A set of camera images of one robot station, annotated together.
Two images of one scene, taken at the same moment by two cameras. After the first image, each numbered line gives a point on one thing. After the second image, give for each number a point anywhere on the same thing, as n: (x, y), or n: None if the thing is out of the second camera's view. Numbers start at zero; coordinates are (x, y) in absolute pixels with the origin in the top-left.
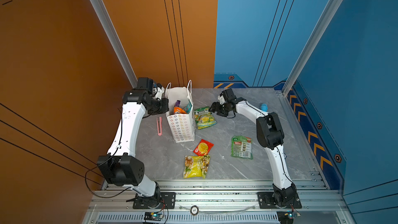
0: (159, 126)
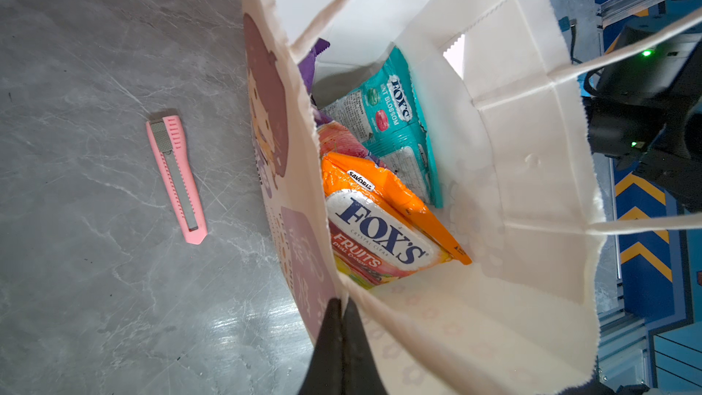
0: (167, 133)
